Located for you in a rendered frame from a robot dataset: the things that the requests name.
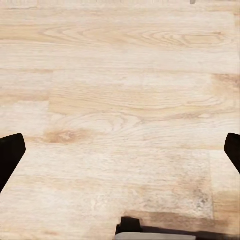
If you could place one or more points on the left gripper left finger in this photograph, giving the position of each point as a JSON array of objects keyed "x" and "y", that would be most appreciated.
[{"x": 12, "y": 150}]

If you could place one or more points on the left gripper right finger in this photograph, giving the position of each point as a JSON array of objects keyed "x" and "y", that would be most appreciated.
[{"x": 232, "y": 149}]

